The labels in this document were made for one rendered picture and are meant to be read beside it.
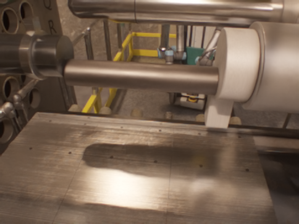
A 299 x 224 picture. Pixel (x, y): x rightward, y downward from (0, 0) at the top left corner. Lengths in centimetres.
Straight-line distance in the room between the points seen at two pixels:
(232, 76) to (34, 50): 54
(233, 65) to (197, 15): 37
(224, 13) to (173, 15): 18
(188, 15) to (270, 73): 43
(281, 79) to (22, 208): 85
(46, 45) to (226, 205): 74
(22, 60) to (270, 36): 65
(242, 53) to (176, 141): 54
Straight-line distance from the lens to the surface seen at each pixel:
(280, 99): 66
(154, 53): 404
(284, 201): 103
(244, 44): 64
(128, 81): 70
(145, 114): 272
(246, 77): 63
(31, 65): 76
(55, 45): 73
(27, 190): 97
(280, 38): 65
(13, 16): 277
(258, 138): 115
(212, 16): 94
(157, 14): 94
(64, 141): 110
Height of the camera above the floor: 164
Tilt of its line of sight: 37 degrees down
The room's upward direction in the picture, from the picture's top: straight up
